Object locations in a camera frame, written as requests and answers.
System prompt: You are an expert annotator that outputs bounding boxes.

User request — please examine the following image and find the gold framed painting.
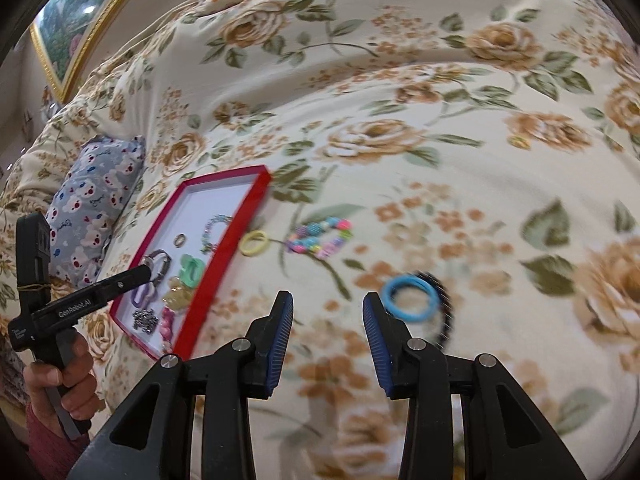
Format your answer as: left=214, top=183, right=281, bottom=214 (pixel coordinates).
left=29, top=0, right=161, bottom=103

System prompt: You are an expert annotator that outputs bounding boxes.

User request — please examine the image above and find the blue hair tie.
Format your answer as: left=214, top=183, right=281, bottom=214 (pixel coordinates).
left=381, top=274, right=442, bottom=321

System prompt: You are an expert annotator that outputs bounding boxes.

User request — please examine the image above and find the yellow hair claw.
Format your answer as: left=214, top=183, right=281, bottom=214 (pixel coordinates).
left=162, top=275, right=196, bottom=308

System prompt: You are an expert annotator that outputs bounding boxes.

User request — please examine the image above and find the red shallow cardboard box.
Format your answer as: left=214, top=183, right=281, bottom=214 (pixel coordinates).
left=109, top=165, right=273, bottom=361

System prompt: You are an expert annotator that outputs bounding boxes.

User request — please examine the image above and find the person's left hand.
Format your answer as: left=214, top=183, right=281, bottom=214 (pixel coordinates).
left=22, top=332, right=99, bottom=423

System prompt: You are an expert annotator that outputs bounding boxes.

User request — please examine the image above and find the colourful bead bracelet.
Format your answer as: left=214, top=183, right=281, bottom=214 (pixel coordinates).
left=286, top=216, right=353, bottom=261

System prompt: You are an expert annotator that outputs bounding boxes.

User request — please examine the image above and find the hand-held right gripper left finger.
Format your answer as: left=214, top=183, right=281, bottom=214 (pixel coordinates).
left=65, top=290, right=295, bottom=480

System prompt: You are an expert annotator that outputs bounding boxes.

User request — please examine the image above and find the green bow hair tie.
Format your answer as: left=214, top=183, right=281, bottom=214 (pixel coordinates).
left=177, top=254, right=206, bottom=286

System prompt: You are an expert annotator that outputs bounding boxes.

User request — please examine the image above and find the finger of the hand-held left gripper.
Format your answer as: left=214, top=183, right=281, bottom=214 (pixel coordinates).
left=95, top=265, right=153, bottom=308

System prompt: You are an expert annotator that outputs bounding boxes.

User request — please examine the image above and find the yellow hair tie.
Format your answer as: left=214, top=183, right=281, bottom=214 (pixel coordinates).
left=238, top=230, right=271, bottom=256

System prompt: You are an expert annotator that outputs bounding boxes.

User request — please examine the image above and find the purple hair clip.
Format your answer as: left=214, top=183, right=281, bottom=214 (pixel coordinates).
left=130, top=282, right=161, bottom=307

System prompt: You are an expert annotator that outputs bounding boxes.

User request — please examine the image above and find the grey bear print pillow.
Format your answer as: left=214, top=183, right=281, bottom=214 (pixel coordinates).
left=44, top=135, right=147, bottom=286

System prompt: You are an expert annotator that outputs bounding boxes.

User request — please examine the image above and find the silver chain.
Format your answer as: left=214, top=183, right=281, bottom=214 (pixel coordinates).
left=131, top=309, right=160, bottom=333

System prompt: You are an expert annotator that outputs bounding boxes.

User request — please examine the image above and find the gold wristwatch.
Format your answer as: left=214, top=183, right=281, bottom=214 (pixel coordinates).
left=140, top=249, right=172, bottom=286

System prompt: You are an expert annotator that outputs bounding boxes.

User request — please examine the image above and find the green bead bracelet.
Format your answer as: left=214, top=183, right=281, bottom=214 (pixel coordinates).
left=201, top=214, right=235, bottom=253

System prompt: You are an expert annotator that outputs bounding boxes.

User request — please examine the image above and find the black bead bracelet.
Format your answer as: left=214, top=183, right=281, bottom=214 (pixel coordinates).
left=417, top=270, right=456, bottom=353

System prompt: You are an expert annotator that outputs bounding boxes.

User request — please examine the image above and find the person's left forearm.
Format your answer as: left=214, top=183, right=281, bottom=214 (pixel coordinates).
left=25, top=402, right=83, bottom=480

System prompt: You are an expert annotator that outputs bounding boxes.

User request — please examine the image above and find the floral blanket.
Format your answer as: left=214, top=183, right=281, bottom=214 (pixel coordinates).
left=0, top=0, right=640, bottom=480

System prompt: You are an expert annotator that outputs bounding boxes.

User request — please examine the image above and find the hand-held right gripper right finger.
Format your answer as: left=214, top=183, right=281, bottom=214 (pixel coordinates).
left=362, top=292, right=588, bottom=480

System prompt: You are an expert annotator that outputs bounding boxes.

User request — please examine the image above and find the pink hair clip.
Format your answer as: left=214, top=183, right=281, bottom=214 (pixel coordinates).
left=159, top=307, right=177, bottom=353

